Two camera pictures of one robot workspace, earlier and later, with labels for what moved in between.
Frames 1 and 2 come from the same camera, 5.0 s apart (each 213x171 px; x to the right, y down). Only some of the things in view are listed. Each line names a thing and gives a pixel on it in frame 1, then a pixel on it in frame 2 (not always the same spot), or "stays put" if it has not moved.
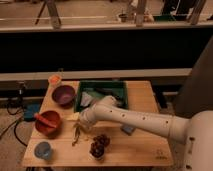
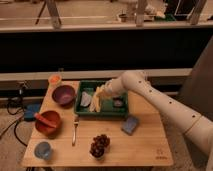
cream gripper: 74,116 to 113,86
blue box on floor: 29,111 stays put
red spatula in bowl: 45,121 stays put
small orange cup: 54,80 stays put
